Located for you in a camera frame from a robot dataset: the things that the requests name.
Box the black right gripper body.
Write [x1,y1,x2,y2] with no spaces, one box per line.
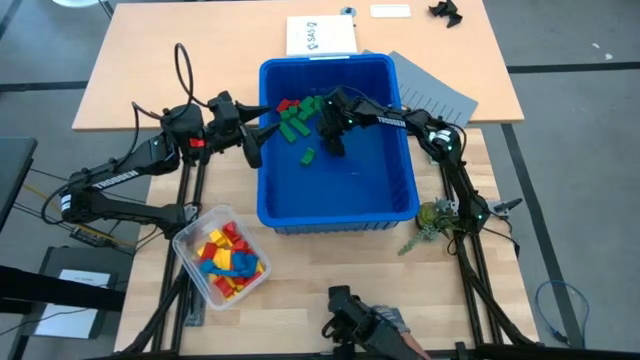
[317,87,362,159]

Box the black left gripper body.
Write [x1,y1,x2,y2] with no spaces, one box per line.
[199,89,265,170]

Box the large blue plastic bin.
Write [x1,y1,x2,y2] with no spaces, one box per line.
[257,53,421,235]

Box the clear plastic block box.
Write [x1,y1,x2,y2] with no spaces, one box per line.
[172,204,273,312]

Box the blue foam block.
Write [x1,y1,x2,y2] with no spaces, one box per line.
[199,259,251,279]
[230,251,259,271]

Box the white rectangular block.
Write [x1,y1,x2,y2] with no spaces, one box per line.
[369,3,412,20]

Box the artificial succulent in black pot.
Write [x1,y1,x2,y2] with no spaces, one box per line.
[397,197,461,256]

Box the black plastic clamp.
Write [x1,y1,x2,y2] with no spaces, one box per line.
[428,0,465,29]

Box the small black electronics board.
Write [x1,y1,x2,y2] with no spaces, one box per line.
[69,224,119,249]

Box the black spring clamp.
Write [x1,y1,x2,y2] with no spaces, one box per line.
[487,198,524,217]

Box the black strip packet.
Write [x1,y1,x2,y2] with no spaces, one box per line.
[187,289,207,327]

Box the dark flat screen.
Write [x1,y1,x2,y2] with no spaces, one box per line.
[0,137,39,234]

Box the black flat case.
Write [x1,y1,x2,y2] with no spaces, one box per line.
[22,244,126,341]

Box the white paper sheet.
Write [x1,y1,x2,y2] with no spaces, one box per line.
[33,268,112,340]

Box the blue cable loop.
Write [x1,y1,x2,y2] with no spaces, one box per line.
[533,278,592,347]

